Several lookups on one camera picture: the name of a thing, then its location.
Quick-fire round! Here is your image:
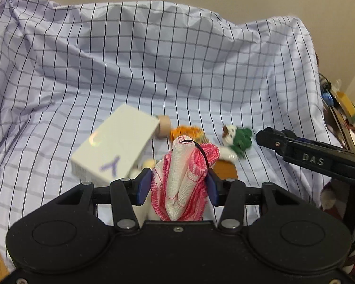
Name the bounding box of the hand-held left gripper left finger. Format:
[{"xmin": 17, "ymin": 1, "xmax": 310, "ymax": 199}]
[{"xmin": 49, "ymin": 168, "xmax": 152, "ymax": 233}]

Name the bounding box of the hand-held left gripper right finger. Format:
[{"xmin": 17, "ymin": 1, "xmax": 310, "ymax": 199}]
[{"xmin": 206, "ymin": 168, "xmax": 306, "ymax": 234}]

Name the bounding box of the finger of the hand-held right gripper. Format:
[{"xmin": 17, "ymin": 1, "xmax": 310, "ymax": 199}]
[
  {"xmin": 255, "ymin": 127, "xmax": 288, "ymax": 157},
  {"xmin": 280, "ymin": 129, "xmax": 299, "ymax": 140}
]

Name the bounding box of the white fluffy plush toy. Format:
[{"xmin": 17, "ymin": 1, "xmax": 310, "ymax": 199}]
[{"xmin": 133, "ymin": 195, "xmax": 162, "ymax": 221}]

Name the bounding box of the green and white plush toy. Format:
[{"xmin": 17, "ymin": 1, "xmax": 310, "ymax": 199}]
[{"xmin": 220, "ymin": 124, "xmax": 253, "ymax": 162}]

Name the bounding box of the pink and white knitted cloth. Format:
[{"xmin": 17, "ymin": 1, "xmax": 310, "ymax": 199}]
[{"xmin": 149, "ymin": 135, "xmax": 221, "ymax": 222}]

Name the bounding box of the brown leather case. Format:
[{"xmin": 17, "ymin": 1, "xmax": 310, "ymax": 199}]
[{"xmin": 211, "ymin": 160, "xmax": 239, "ymax": 181}]

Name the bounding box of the white and red stuffed toy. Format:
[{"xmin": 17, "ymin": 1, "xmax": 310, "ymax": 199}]
[{"xmin": 319, "ymin": 180, "xmax": 348, "ymax": 213}]

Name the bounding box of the white cardboard box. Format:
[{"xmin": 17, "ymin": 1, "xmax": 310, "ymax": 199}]
[{"xmin": 70, "ymin": 103, "xmax": 161, "ymax": 185}]

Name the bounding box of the yellow box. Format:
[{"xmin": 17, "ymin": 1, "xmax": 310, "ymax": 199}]
[{"xmin": 336, "ymin": 92, "xmax": 355, "ymax": 117}]

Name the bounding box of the orange plush toy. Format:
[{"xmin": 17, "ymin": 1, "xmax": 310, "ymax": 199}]
[{"xmin": 170, "ymin": 126, "xmax": 209, "ymax": 145}]

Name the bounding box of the checked white bed sheet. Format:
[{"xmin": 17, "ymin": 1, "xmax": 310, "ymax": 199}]
[{"xmin": 0, "ymin": 0, "xmax": 348, "ymax": 273}]

